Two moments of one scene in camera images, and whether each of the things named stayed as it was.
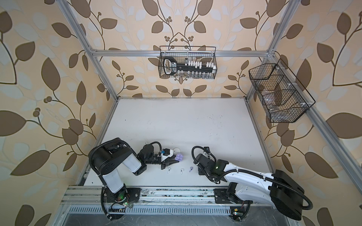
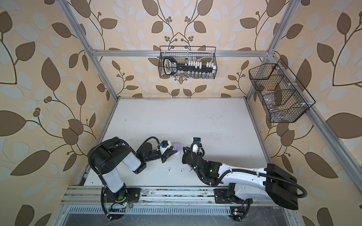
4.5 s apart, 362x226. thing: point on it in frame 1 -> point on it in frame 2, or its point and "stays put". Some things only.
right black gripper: [200, 172] -> [186, 154]
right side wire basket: [283, 97] stays put
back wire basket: [190, 65] stays put
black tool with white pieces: [170, 67] stays put
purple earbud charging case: [179, 157] -> [176, 147]
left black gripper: [168, 164] -> [164, 157]
